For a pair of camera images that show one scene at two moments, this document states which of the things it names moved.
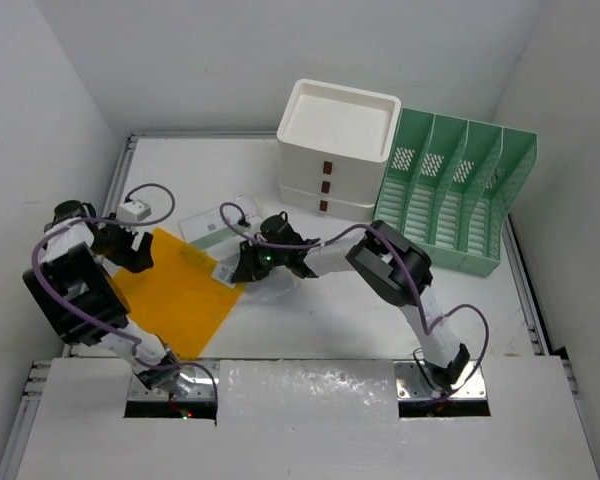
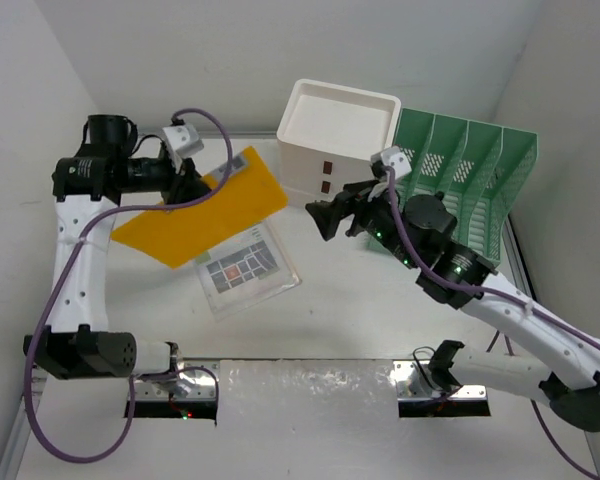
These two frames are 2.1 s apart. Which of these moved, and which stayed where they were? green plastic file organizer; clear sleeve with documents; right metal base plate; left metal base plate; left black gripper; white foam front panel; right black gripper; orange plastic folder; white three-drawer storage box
Moved: left black gripper; clear sleeve with documents; right black gripper; orange plastic folder
Stayed: right metal base plate; white foam front panel; green plastic file organizer; white three-drawer storage box; left metal base plate
